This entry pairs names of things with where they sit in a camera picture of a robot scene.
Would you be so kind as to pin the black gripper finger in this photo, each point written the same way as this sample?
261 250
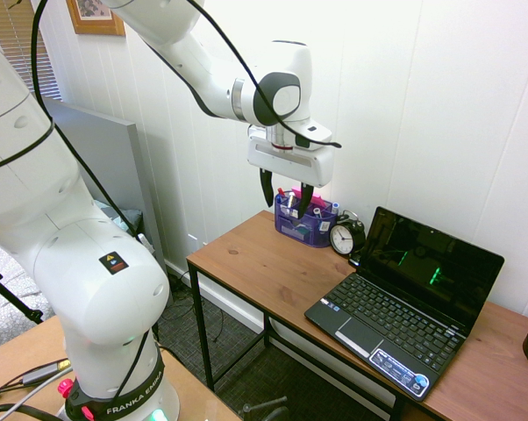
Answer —
266 187
305 201

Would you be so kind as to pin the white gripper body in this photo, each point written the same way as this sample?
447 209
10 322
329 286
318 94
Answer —
290 166

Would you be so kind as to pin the black laptop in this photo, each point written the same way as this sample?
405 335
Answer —
400 316

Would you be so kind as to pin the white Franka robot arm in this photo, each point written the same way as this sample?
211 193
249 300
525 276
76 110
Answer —
93 285

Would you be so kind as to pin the red knob on robot base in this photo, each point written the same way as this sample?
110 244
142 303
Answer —
65 388

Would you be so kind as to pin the pink sticky note pad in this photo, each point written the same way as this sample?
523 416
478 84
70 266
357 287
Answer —
319 201

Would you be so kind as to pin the red capped marker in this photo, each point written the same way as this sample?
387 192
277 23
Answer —
281 193

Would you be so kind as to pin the blue capped marker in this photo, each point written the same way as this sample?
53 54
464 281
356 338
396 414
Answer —
335 206

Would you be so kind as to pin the purple mesh desk organizer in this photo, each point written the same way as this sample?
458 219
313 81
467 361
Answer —
308 234

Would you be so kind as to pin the black alarm clock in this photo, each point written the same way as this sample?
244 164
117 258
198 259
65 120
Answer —
342 239

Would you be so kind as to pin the grey panel board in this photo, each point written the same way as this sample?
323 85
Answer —
115 144

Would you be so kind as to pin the window blind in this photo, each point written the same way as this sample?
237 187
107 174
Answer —
49 66

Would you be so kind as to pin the black tripod stand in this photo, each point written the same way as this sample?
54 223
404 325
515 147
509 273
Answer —
9 298

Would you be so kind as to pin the white patterned bedding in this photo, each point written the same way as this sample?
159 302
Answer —
1 316

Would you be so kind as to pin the light wooden robot table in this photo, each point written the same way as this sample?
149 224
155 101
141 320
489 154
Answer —
9 351

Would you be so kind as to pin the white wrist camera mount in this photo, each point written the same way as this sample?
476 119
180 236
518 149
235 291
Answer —
312 131

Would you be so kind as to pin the wooden desk black metal frame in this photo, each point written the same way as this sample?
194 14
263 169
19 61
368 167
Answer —
255 259

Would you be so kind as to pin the white blank wall plate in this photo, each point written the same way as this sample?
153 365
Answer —
193 241

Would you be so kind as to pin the wooden picture frame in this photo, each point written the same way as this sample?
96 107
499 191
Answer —
97 30

